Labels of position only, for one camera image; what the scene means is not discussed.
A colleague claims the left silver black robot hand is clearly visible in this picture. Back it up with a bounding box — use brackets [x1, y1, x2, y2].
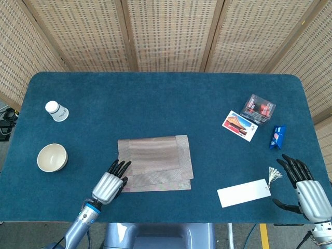
[91, 159, 132, 205]

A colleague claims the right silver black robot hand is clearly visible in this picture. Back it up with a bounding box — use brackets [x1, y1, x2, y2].
[272, 154, 332, 223]

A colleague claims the woven grey placemat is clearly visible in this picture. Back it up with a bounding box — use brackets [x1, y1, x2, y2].
[117, 134, 195, 193]

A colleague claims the small white ceramic bowl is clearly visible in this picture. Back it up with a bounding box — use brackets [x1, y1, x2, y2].
[37, 143, 68, 173]

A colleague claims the blue-grey robot torso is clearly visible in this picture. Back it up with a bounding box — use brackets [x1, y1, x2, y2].
[103, 223, 216, 249]

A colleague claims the blue cookie snack packet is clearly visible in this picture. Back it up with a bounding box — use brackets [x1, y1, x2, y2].
[269, 124, 287, 150]

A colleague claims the white paper tag with tassel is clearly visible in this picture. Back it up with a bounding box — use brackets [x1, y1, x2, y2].
[217, 167, 283, 209]

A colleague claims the upturned white paper cup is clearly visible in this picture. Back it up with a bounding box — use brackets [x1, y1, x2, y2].
[45, 100, 70, 122]

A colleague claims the blue carpet table cover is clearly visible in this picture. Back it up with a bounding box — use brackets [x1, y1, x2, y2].
[0, 71, 332, 225]

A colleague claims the postcard with red palace picture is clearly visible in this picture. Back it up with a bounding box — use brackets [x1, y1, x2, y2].
[222, 110, 259, 142]

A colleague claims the clear box with red-black print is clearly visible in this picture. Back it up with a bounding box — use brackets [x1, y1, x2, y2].
[240, 93, 276, 126]

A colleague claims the woven bamboo screen panel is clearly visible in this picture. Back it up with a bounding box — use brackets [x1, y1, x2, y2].
[204, 0, 322, 74]
[0, 0, 67, 109]
[120, 0, 225, 73]
[23, 0, 138, 73]
[269, 0, 332, 182]

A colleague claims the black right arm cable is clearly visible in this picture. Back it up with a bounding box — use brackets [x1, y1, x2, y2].
[298, 230, 313, 249]

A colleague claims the white metal post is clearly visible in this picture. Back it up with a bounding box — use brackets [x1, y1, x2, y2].
[227, 223, 235, 249]

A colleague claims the black equipment with cables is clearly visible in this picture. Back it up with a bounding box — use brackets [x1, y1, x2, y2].
[0, 107, 19, 142]

